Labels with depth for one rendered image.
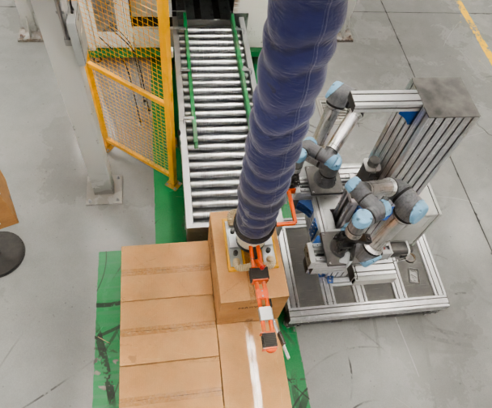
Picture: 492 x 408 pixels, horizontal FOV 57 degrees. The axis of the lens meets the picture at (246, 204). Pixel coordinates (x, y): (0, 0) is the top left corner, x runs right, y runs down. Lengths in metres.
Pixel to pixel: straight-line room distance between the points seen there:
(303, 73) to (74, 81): 1.92
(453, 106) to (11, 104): 3.97
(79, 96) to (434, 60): 4.21
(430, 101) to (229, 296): 1.45
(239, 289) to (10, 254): 2.03
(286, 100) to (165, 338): 1.87
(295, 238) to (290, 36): 2.50
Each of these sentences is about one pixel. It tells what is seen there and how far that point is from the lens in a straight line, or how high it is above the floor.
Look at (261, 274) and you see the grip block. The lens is 2.41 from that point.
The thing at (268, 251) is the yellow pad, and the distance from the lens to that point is 2.59.
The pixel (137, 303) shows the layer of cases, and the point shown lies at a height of 0.54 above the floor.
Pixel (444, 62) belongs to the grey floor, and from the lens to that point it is 6.07.
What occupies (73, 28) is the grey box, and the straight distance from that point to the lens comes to 2.78.
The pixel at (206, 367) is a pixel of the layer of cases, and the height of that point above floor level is 0.54.
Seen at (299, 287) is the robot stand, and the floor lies 0.21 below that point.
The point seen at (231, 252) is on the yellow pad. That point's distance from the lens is 2.58.
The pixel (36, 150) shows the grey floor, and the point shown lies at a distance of 4.54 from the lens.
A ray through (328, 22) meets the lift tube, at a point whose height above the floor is 2.63.
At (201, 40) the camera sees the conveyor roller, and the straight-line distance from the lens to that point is 4.57.
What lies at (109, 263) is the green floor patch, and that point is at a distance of 3.79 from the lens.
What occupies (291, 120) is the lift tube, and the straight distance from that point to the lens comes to 1.61.
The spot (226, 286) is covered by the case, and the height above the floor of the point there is 0.94.
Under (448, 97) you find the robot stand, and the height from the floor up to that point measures 2.03.
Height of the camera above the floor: 3.40
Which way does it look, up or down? 58 degrees down
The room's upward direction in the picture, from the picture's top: 11 degrees clockwise
